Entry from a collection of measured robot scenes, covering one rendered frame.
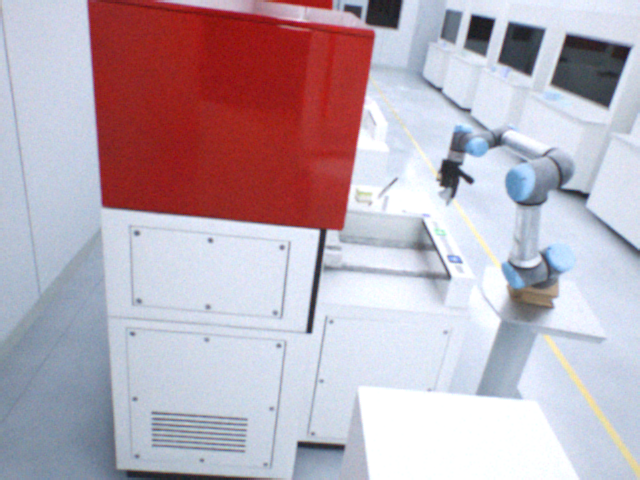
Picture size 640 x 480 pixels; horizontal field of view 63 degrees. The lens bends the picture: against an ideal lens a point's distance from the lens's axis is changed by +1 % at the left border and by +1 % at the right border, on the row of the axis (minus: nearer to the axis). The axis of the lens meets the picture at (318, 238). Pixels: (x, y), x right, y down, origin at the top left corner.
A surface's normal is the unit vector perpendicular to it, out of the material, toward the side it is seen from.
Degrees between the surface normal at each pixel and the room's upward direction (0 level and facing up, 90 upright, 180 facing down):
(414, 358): 90
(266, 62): 90
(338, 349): 90
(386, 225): 90
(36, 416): 0
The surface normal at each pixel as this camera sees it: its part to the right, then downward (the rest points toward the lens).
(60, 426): 0.12, -0.89
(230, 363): 0.02, 0.45
